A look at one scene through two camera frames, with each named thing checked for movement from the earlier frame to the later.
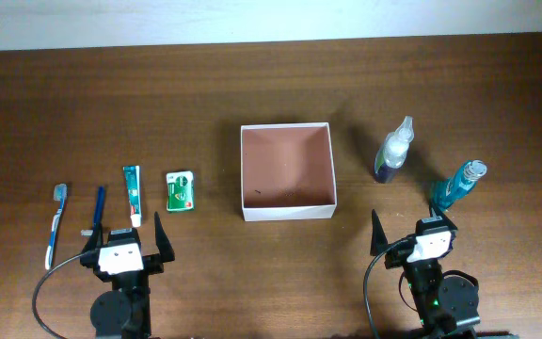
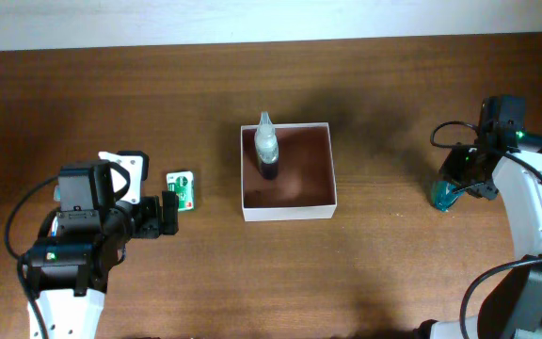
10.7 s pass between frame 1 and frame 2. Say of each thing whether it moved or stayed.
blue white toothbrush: stayed
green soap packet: stayed
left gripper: moved
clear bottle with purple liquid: moved
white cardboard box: stayed
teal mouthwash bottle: stayed
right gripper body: moved
